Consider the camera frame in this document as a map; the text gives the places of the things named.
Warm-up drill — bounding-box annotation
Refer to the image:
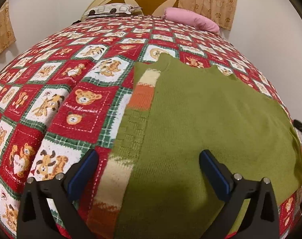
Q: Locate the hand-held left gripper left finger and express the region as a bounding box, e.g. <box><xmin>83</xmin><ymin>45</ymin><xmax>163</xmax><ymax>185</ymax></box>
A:
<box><xmin>17</xmin><ymin>149</ymin><xmax>100</xmax><ymax>239</ymax></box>

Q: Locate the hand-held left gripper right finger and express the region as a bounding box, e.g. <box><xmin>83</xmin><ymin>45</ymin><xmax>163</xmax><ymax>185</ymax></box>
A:
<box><xmin>199</xmin><ymin>150</ymin><xmax>281</xmax><ymax>239</ymax></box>

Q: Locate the green orange cream striped sweater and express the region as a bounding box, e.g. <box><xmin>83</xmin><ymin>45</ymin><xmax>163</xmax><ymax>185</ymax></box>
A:
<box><xmin>87</xmin><ymin>53</ymin><xmax>302</xmax><ymax>239</ymax></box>

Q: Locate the red teddy bear print blanket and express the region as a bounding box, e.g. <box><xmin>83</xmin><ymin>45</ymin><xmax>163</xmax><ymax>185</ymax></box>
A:
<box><xmin>0</xmin><ymin>14</ymin><xmax>302</xmax><ymax>239</ymax></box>

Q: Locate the pink pillow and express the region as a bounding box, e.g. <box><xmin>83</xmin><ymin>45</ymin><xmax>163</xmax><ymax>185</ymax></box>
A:
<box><xmin>164</xmin><ymin>7</ymin><xmax>221</xmax><ymax>36</ymax></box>

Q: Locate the beige floral curtain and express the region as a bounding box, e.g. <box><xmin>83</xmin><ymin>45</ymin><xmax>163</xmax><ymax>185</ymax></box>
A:
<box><xmin>177</xmin><ymin>0</ymin><xmax>241</xmax><ymax>32</ymax></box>
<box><xmin>0</xmin><ymin>0</ymin><xmax>17</xmax><ymax>62</ymax></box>

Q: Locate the white pillow with dark print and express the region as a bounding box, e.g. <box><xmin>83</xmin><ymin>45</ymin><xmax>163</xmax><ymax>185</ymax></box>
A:
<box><xmin>87</xmin><ymin>3</ymin><xmax>143</xmax><ymax>18</ymax></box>

